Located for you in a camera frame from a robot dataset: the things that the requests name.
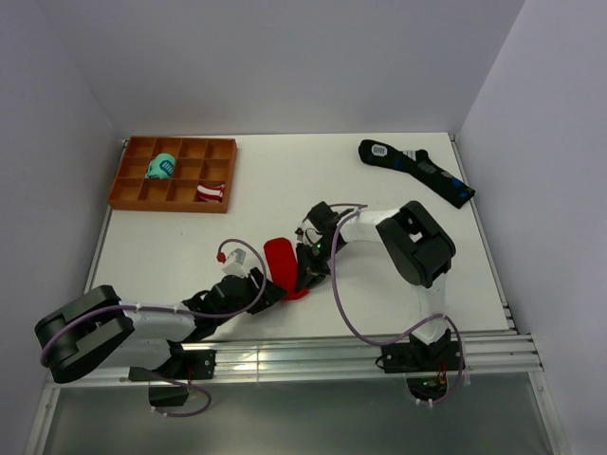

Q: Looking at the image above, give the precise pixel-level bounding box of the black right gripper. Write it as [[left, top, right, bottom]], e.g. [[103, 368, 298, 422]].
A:
[[296, 238, 344, 295]]

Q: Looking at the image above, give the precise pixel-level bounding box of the red Santa sock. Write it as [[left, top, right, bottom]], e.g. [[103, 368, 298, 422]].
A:
[[264, 237, 308, 300]]

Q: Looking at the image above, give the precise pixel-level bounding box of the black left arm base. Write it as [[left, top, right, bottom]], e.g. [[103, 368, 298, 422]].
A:
[[153, 350, 216, 381]]

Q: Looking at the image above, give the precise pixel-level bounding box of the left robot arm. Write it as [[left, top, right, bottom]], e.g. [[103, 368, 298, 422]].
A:
[[34, 267, 287, 384]]

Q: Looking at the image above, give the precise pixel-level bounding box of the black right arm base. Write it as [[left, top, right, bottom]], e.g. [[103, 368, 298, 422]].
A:
[[376, 340, 462, 373]]

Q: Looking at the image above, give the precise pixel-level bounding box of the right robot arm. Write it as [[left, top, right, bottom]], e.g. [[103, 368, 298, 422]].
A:
[[295, 201, 456, 370]]

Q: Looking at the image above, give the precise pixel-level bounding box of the red white striped rolled sock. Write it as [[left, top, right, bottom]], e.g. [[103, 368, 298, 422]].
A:
[[196, 184, 226, 203]]

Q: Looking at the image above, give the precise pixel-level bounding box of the black and blue sock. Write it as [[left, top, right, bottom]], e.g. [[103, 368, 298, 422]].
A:
[[358, 139, 475, 209]]

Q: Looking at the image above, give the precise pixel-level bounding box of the wooden compartment tray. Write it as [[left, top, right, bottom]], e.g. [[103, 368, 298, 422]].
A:
[[108, 136, 237, 213]]

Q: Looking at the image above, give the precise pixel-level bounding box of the teal rolled sock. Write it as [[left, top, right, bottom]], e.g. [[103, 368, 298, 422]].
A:
[[145, 153, 176, 180]]

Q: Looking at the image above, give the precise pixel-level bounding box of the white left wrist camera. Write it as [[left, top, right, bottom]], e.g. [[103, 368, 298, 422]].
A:
[[216, 247, 247, 277]]

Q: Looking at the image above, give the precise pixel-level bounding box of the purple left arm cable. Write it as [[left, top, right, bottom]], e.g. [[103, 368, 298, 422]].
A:
[[40, 238, 267, 418]]

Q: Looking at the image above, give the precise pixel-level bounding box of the aluminium frame rail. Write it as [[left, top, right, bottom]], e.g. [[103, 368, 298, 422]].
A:
[[45, 331, 544, 390]]

